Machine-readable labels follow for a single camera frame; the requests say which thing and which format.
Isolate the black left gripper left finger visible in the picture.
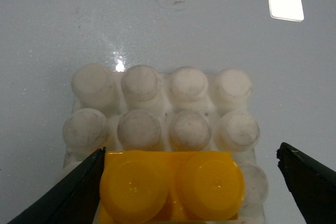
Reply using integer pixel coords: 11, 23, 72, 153
10, 148, 106, 223

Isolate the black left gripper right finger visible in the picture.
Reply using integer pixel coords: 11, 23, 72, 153
277, 142, 335, 223

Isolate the yellow two-stud toy block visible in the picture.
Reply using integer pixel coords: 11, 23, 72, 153
99, 151, 245, 223

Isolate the white studded base plate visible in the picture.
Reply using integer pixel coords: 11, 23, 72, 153
60, 63, 269, 223

